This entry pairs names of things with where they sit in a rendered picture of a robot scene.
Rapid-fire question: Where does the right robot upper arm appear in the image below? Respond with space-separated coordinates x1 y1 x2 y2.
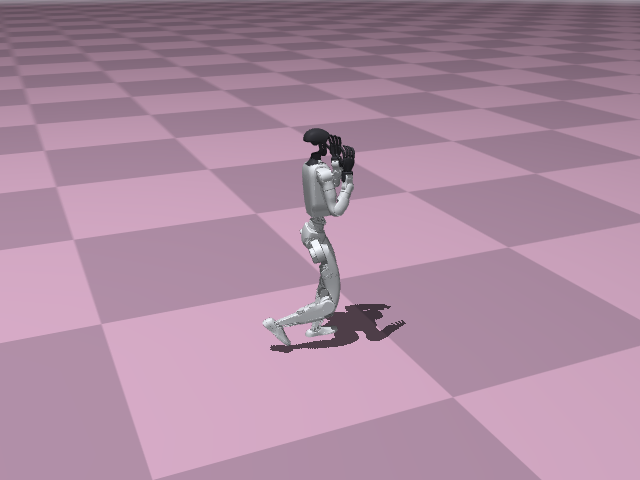
316 168 344 217

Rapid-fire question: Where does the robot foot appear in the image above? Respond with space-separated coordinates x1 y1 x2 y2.
305 325 338 337
262 318 291 346

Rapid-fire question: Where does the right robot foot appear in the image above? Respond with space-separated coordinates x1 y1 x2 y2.
262 318 291 346

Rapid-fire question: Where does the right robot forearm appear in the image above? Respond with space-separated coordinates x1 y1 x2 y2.
334 174 354 215

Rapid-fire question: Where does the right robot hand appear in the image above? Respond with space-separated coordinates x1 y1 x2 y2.
336 145 355 182

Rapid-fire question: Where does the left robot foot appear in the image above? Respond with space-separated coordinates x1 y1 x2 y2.
305 325 338 337

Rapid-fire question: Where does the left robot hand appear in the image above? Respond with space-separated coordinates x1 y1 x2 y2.
326 134 342 167

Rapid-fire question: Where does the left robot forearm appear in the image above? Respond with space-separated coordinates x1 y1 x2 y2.
332 160 344 188

